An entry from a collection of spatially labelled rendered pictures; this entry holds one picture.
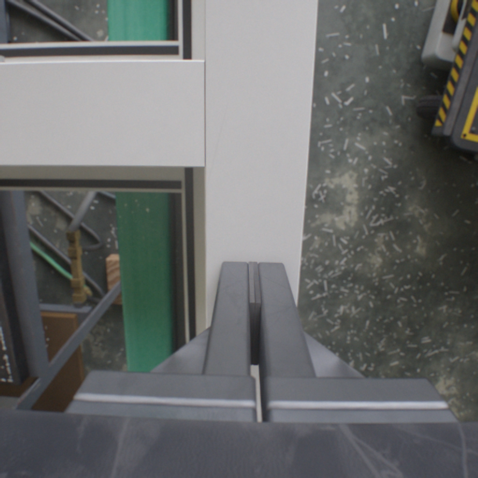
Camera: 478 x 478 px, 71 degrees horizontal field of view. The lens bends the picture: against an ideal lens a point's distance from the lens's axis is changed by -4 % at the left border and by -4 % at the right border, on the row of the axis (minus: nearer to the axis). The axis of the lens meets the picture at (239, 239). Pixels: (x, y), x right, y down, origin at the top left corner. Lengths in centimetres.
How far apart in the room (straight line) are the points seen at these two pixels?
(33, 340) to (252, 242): 62
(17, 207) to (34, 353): 27
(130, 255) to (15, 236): 43
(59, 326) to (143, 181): 85
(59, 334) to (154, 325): 80
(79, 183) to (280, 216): 13
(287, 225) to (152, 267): 12
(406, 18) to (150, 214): 107
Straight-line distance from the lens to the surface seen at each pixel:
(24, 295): 70
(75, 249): 97
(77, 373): 111
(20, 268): 68
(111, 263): 119
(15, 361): 74
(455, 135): 89
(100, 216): 121
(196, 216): 21
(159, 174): 21
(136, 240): 24
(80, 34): 97
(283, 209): 15
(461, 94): 89
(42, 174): 24
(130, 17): 24
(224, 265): 15
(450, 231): 131
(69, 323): 102
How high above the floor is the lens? 108
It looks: 73 degrees down
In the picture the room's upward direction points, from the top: 177 degrees counter-clockwise
